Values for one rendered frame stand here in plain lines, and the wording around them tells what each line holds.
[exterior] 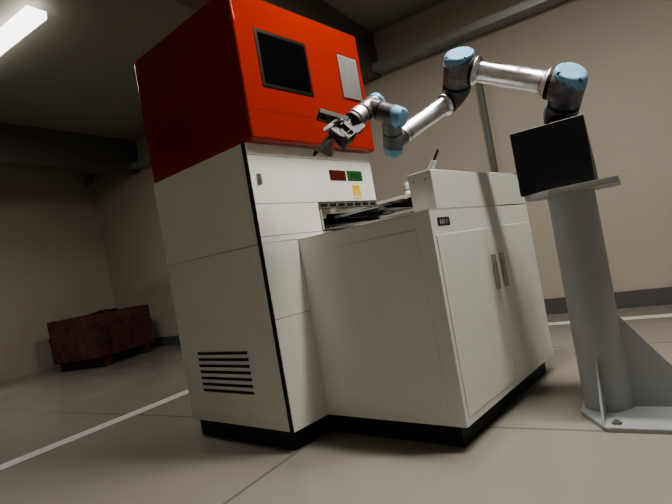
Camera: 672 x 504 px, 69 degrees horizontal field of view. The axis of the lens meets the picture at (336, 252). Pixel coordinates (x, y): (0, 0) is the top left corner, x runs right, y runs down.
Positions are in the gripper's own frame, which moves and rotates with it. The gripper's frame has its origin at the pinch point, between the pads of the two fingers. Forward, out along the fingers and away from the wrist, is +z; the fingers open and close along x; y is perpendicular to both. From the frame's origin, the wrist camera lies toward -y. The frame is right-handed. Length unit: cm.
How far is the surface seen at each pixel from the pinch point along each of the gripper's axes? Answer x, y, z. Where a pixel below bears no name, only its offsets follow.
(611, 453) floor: -11, 134, 20
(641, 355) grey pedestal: -5, 134, -23
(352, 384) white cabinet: 49, 70, 39
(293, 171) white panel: 34.8, -7.8, -6.7
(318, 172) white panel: 42.0, -2.3, -19.8
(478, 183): 7, 53, -45
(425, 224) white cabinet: -6.3, 47.7, -0.8
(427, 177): -9.3, 37.3, -14.2
